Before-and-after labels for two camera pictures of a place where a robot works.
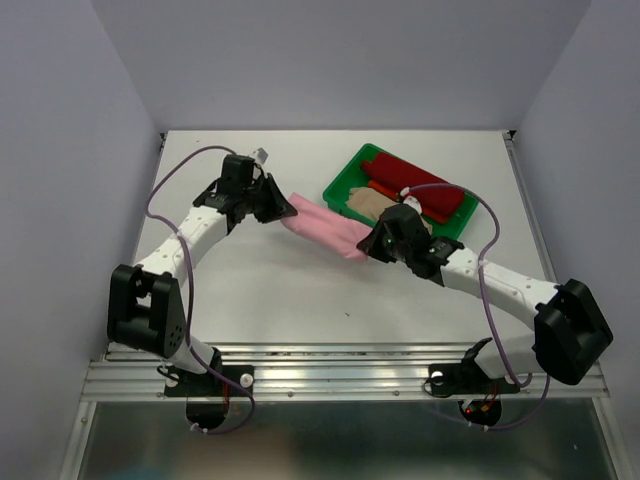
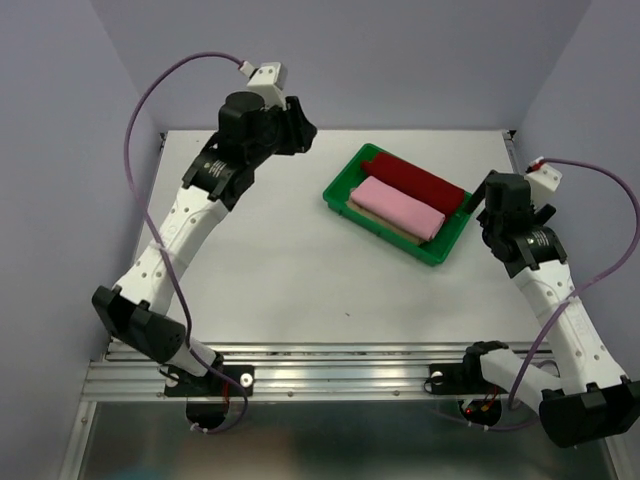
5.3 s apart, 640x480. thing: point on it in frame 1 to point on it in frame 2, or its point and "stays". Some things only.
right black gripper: x=371 y=244 to x=542 y=214
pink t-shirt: x=327 y=228 to x=402 y=211
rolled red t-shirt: x=398 y=174 stays
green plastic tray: x=353 y=177 stays
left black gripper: x=278 y=206 to x=301 y=131
